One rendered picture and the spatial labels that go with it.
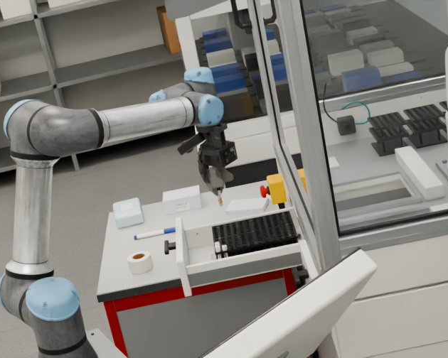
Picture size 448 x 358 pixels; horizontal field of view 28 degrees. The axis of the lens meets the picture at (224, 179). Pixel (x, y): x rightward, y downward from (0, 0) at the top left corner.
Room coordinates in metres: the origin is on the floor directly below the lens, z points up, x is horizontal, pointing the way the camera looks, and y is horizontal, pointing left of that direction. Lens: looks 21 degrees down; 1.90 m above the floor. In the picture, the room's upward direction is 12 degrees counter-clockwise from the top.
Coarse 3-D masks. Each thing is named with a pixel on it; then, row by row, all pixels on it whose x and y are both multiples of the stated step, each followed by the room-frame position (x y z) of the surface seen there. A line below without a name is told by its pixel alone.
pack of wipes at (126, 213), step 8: (128, 200) 2.89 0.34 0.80; (136, 200) 2.88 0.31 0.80; (120, 208) 2.83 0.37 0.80; (128, 208) 2.82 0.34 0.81; (136, 208) 2.80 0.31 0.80; (120, 216) 2.77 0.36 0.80; (128, 216) 2.76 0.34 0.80; (136, 216) 2.76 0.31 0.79; (120, 224) 2.76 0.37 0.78; (128, 224) 2.76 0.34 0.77
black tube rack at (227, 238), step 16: (224, 224) 2.29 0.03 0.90; (240, 224) 2.27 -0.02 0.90; (256, 224) 2.25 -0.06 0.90; (272, 224) 2.23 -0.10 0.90; (288, 224) 2.20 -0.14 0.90; (224, 240) 2.19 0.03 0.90; (240, 240) 2.17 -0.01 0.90; (256, 240) 2.15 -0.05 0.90; (272, 240) 2.13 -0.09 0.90; (288, 240) 2.18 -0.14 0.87; (224, 256) 2.14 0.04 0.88
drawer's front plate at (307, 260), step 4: (304, 240) 2.03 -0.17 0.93; (300, 244) 2.01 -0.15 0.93; (304, 244) 2.00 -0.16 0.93; (300, 248) 2.01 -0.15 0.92; (304, 248) 1.99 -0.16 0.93; (308, 248) 1.98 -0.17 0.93; (304, 252) 1.96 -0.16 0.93; (308, 252) 1.96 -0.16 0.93; (304, 256) 1.94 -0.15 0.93; (308, 256) 1.94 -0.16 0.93; (304, 260) 1.94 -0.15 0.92; (308, 260) 1.92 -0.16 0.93; (312, 260) 1.91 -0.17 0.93; (304, 264) 1.97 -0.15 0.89; (308, 264) 1.89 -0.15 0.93; (312, 264) 1.89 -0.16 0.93; (308, 268) 1.88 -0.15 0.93; (312, 268) 1.87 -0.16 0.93; (308, 272) 1.89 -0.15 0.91; (312, 272) 1.85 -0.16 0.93; (316, 272) 1.85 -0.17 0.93; (312, 276) 1.83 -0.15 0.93
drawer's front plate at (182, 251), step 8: (176, 224) 2.30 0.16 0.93; (176, 232) 2.24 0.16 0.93; (176, 240) 2.19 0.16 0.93; (184, 240) 2.27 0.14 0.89; (176, 248) 2.14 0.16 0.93; (184, 248) 2.20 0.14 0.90; (176, 256) 2.09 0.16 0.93; (184, 256) 2.13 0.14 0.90; (184, 264) 2.07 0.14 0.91; (184, 272) 2.07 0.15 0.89; (184, 280) 2.07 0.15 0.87; (184, 288) 2.07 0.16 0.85
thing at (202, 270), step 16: (288, 208) 2.33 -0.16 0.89; (208, 224) 2.33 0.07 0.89; (192, 240) 2.33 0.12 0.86; (208, 240) 2.33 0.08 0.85; (192, 256) 2.27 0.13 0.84; (208, 256) 2.25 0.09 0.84; (240, 256) 2.09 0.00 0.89; (256, 256) 2.08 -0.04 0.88; (272, 256) 2.08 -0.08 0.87; (288, 256) 2.08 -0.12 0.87; (192, 272) 2.09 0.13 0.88; (208, 272) 2.08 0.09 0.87; (224, 272) 2.08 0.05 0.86; (240, 272) 2.08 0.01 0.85; (256, 272) 2.08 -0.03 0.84
